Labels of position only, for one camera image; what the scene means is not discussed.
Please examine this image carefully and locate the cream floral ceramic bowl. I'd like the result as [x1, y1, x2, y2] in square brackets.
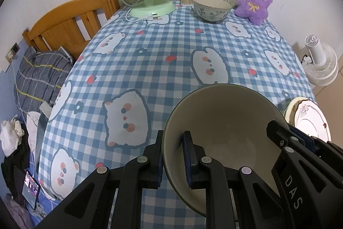
[161, 83, 289, 219]
[192, 0, 232, 22]

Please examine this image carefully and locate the blue checkered tablecloth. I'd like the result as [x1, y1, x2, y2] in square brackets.
[38, 0, 317, 229]

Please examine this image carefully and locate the smartphone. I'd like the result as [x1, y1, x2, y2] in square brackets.
[22, 170, 41, 210]

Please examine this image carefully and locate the white standing fan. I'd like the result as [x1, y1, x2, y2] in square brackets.
[301, 34, 338, 87]

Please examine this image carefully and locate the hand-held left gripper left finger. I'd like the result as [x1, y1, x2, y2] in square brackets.
[35, 130, 164, 229]

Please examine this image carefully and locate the black clothing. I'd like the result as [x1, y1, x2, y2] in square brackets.
[0, 138, 33, 203]

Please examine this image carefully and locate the lilac cloth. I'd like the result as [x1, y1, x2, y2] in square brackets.
[3, 195, 33, 229]

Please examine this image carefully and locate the large yellow floral plate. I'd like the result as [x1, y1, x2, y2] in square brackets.
[283, 97, 318, 129]

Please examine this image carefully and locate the white plate red pattern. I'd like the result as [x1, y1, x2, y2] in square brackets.
[293, 102, 333, 142]

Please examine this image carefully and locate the white fan cable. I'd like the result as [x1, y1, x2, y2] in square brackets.
[125, 5, 161, 23]

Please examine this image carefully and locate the grey plaid pillow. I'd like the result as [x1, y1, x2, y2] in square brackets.
[14, 47, 74, 111]

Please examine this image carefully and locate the wooden bed headboard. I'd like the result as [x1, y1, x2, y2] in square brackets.
[22, 0, 121, 59]

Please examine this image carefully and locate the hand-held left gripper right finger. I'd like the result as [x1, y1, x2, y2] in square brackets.
[182, 130, 284, 229]

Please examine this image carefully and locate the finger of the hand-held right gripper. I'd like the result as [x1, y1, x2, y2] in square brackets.
[288, 124, 335, 154]
[266, 120, 298, 154]

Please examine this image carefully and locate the grey blue clothing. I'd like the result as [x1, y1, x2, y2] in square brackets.
[35, 102, 55, 162]

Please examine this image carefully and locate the white crumpled cloth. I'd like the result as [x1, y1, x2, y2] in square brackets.
[0, 116, 25, 157]

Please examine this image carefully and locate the blue bed sheet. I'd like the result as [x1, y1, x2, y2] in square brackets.
[27, 186, 62, 229]

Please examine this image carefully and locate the white shirt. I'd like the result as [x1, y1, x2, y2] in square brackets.
[26, 111, 41, 152]

